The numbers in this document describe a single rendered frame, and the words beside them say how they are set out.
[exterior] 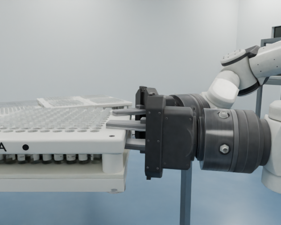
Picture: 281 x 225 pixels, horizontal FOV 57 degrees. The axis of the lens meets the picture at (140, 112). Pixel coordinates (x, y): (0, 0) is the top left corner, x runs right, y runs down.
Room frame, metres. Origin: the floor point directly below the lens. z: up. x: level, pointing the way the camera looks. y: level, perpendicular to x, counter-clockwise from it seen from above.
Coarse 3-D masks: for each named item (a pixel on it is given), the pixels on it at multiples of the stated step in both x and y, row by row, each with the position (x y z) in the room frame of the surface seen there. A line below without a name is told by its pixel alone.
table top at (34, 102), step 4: (28, 100) 2.22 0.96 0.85; (32, 100) 2.22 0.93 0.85; (36, 100) 2.22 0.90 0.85; (0, 104) 1.97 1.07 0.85; (4, 104) 1.97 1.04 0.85; (8, 104) 1.97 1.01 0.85; (12, 104) 1.97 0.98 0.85; (16, 104) 1.97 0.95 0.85; (20, 104) 1.97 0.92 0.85; (24, 104) 1.97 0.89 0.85; (28, 104) 1.97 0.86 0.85; (32, 104) 1.97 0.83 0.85; (36, 104) 1.97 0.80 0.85; (132, 136) 1.05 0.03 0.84
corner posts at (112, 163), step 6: (102, 156) 0.32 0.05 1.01; (108, 156) 0.31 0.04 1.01; (114, 156) 0.31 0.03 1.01; (120, 156) 0.32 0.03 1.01; (102, 162) 0.32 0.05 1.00; (108, 162) 0.31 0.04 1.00; (114, 162) 0.32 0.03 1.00; (120, 162) 0.32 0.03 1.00; (108, 168) 0.31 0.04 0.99; (114, 168) 0.31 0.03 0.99; (120, 168) 0.32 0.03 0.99
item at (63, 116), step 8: (24, 112) 0.46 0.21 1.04; (32, 112) 0.47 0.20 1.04; (40, 112) 0.46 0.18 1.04; (48, 112) 0.46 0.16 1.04; (56, 112) 0.46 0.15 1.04; (64, 112) 0.46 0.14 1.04; (72, 112) 0.48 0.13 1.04; (80, 112) 0.47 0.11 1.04; (88, 112) 0.46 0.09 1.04; (96, 112) 0.46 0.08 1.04; (8, 120) 0.39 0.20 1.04; (16, 120) 0.39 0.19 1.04; (24, 120) 0.40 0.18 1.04; (32, 120) 0.39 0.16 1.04; (40, 120) 0.39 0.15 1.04; (48, 120) 0.41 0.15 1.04; (56, 120) 0.39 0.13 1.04; (64, 120) 0.39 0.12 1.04; (72, 120) 0.39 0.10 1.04; (80, 120) 0.40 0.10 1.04; (88, 120) 0.39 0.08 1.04; (64, 128) 0.37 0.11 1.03; (88, 128) 0.37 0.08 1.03
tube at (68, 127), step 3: (69, 123) 0.36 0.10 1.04; (72, 123) 0.36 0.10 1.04; (66, 126) 0.35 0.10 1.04; (69, 126) 0.35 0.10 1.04; (72, 126) 0.35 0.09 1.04; (66, 129) 0.35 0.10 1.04; (69, 129) 0.35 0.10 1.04; (72, 129) 0.35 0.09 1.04; (66, 156) 0.35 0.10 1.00; (69, 156) 0.35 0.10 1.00; (72, 156) 0.35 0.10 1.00; (75, 156) 0.36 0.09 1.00; (66, 159) 0.35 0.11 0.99; (69, 159) 0.35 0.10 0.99; (72, 159) 0.35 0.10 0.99; (75, 159) 0.36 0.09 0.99; (69, 162) 0.35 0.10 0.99; (72, 162) 0.35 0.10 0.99; (75, 162) 0.36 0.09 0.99
